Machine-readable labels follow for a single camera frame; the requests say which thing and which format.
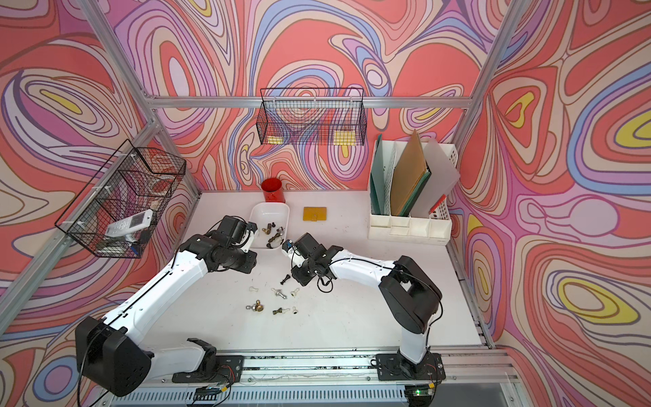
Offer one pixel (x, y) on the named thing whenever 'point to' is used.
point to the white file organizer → (435, 230)
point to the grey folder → (443, 175)
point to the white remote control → (130, 223)
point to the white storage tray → (264, 213)
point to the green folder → (376, 187)
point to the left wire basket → (114, 213)
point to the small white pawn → (252, 288)
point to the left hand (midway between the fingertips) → (253, 261)
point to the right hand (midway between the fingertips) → (300, 278)
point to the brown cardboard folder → (408, 172)
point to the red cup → (272, 188)
